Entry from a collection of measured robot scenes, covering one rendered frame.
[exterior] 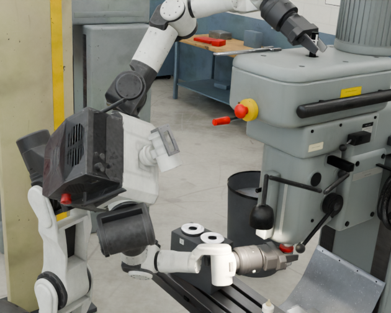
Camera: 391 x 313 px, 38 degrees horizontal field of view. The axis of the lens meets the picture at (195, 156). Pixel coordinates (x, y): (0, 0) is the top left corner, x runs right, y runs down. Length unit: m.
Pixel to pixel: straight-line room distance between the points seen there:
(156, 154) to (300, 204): 0.45
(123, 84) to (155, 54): 0.15
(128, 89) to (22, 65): 1.45
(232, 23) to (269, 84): 6.83
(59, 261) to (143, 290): 1.91
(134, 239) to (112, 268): 2.52
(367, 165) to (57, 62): 1.85
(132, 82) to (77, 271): 0.72
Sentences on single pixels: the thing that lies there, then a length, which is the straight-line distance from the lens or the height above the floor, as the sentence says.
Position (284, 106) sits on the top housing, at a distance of 1.50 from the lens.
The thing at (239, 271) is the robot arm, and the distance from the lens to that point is 1.83.
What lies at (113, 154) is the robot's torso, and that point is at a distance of 1.60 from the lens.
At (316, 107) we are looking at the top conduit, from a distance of 1.51.
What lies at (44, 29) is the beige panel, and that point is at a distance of 3.10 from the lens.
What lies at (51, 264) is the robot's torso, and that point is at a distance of 2.05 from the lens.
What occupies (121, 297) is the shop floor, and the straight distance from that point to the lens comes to 3.82.
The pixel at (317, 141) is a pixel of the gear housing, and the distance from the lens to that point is 1.62.
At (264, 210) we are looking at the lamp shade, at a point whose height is 1.48.
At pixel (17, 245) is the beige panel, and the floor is 0.50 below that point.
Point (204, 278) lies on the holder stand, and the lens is 2.22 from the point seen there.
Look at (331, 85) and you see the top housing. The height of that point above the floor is 1.84.
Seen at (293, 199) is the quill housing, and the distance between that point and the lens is 1.72.
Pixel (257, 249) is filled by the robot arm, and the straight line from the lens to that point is 1.84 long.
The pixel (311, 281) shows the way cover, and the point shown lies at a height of 0.96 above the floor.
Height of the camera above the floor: 2.19
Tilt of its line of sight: 21 degrees down
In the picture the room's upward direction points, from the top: 4 degrees clockwise
